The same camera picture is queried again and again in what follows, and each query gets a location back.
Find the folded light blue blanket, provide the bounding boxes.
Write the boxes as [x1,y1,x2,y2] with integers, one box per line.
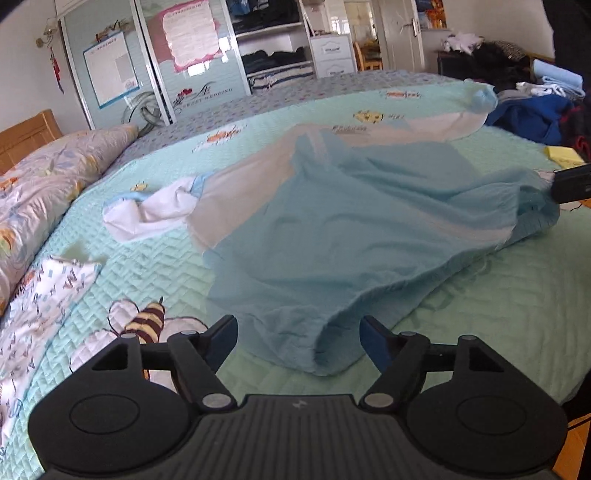
[531,60,586,100]

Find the floral pillow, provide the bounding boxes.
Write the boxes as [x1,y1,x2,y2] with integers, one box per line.
[0,124,139,315]

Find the pile of dark clothes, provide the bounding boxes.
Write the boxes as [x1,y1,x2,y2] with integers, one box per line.
[438,39,541,93]

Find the blue quilted sweater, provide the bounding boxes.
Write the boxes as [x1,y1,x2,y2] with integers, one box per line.
[485,95,575,144]

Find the folded dark clothes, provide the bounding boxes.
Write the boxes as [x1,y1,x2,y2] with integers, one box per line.
[241,50,312,75]

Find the white crumpled clothes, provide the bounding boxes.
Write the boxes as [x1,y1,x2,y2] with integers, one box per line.
[441,32,485,54]

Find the letter print white blanket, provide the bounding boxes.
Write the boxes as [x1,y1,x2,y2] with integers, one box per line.
[0,256,103,444]

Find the blue framed chart poster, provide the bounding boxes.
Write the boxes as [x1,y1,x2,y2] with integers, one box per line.
[83,31,141,110]

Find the mint green quilted bedspread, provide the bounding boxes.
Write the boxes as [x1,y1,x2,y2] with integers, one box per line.
[0,80,591,480]

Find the white door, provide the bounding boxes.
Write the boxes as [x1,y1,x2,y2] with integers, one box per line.
[376,0,423,72]

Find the navy sweater red stripes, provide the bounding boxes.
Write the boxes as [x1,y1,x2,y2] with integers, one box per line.
[558,104,591,162]

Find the colourful bags and packets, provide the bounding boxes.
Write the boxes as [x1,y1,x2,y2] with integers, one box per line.
[414,0,448,31]

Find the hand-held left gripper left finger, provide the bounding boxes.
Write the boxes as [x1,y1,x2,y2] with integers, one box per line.
[92,315,238,412]

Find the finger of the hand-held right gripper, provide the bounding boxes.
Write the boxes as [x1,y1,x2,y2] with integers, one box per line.
[549,162,591,204]

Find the pink bordered poster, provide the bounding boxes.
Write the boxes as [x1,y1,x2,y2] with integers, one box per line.
[159,0,225,72]

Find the white wardrobe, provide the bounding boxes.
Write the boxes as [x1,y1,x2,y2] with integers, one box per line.
[55,0,358,130]

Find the wooden chair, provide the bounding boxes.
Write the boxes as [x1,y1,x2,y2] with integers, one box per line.
[353,41,384,71]

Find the wooden headboard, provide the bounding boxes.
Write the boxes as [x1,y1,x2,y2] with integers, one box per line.
[0,110,63,174]

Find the white grey garment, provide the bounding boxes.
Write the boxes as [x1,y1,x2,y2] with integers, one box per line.
[515,80,561,99]

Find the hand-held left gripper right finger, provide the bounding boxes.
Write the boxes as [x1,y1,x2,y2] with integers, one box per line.
[359,315,506,411]

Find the white drawer unit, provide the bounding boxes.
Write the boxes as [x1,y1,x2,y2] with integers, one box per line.
[308,34,357,79]

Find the striped folded bedding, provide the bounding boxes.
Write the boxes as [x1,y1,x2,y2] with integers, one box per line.
[247,67,315,93]

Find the wall lamp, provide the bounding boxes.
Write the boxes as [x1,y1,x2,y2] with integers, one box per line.
[36,17,58,49]

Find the light blue white jacket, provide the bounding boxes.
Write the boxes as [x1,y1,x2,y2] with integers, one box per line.
[102,80,561,377]

